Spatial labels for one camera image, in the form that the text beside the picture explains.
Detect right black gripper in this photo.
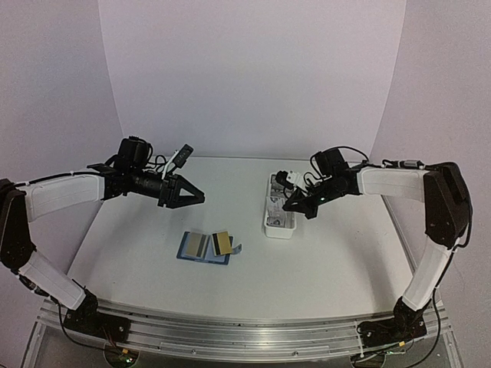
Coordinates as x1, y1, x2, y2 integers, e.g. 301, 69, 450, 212
283, 176, 346, 219

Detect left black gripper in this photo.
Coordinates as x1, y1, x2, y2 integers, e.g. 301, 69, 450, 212
129, 166, 204, 208

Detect gold credit card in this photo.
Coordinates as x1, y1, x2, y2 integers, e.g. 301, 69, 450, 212
185, 232, 209, 258

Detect silver cards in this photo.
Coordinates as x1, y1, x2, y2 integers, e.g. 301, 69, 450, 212
206, 231, 232, 257

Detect blue card holder wallet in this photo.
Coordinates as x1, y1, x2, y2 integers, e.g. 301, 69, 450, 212
176, 232, 242, 266

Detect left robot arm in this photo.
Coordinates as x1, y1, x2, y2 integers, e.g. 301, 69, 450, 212
1, 136, 205, 343

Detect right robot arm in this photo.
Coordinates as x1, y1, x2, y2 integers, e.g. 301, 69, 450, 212
275, 146, 473, 347

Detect white plastic tray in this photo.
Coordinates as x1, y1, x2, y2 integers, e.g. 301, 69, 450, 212
263, 173, 296, 240

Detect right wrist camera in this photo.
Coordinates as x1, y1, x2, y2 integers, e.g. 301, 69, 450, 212
275, 170, 306, 191

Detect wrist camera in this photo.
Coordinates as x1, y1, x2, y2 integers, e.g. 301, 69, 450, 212
161, 144, 194, 179
275, 170, 306, 191

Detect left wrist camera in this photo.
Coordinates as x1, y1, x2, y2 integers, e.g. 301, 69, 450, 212
161, 144, 194, 179

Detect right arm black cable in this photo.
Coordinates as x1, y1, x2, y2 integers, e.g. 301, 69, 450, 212
308, 144, 371, 169

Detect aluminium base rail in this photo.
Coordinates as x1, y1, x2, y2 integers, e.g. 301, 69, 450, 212
22, 299, 463, 367

